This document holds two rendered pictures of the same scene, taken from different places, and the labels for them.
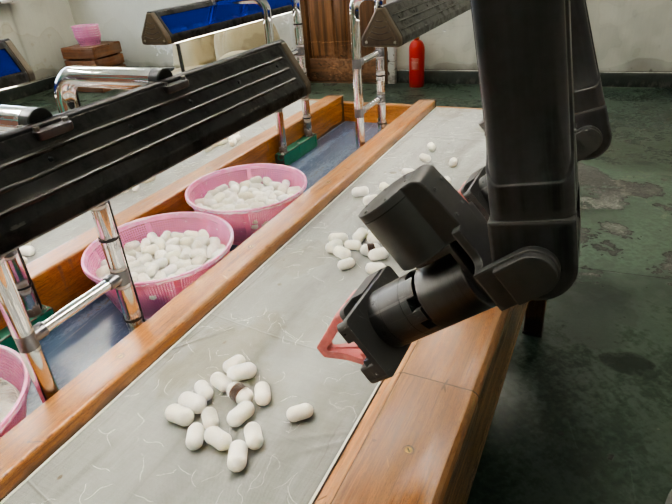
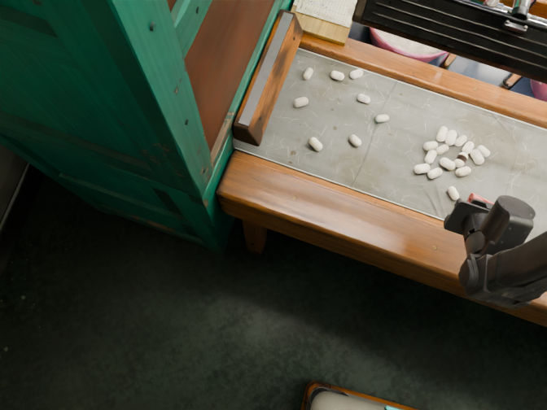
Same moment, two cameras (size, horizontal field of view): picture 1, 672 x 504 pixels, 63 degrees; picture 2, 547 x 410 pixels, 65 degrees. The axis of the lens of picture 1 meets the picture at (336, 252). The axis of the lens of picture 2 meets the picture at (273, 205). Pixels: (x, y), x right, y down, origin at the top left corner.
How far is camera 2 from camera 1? 0.46 m
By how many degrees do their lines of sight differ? 57
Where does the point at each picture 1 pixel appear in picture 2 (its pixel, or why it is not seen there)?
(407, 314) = (467, 229)
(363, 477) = (416, 227)
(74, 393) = (444, 78)
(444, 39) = not seen: outside the picture
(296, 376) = (481, 187)
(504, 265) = (469, 263)
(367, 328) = (463, 213)
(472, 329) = not seen: hidden behind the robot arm
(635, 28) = not seen: outside the picture
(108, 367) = (466, 86)
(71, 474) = (403, 98)
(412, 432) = (445, 249)
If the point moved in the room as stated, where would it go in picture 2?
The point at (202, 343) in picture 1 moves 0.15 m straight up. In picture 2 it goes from (499, 128) to (539, 96)
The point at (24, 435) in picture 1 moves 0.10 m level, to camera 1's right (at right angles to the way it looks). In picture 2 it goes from (416, 68) to (426, 106)
